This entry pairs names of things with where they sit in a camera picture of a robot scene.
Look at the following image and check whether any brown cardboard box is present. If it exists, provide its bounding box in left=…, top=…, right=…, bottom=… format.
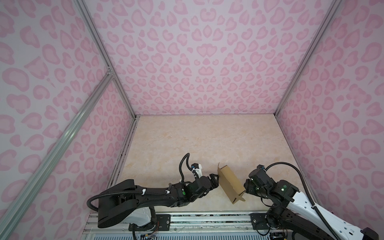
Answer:
left=217, top=165, right=246, bottom=205

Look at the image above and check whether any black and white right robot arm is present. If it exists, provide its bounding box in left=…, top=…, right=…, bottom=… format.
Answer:
left=244, top=165, right=379, bottom=240

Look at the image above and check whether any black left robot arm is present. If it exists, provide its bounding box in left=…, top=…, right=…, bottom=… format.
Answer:
left=87, top=174, right=219, bottom=229

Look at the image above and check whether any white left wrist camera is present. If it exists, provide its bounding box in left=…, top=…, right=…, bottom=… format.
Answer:
left=191, top=163, right=203, bottom=180

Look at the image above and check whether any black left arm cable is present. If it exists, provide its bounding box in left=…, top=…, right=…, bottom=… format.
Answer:
left=179, top=152, right=193, bottom=184

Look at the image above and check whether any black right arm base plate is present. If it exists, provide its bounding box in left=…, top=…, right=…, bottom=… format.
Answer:
left=249, top=212, right=293, bottom=231

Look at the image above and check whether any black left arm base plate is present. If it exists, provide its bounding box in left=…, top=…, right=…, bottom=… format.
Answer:
left=135, top=214, right=171, bottom=232

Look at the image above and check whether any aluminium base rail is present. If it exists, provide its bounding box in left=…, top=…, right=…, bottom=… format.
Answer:
left=81, top=211, right=304, bottom=240

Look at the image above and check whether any aluminium diagonal frame bar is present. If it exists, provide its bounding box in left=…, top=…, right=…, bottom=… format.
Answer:
left=0, top=71, right=114, bottom=238

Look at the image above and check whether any aluminium right corner post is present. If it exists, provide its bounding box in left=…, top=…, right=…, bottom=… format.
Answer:
left=274, top=0, right=344, bottom=119

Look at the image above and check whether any aluminium corner post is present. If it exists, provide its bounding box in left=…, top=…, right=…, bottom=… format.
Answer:
left=274, top=0, right=344, bottom=119
left=73, top=0, right=137, bottom=120

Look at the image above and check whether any aluminium left corner post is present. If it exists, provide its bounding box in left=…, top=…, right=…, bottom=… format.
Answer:
left=73, top=0, right=137, bottom=120

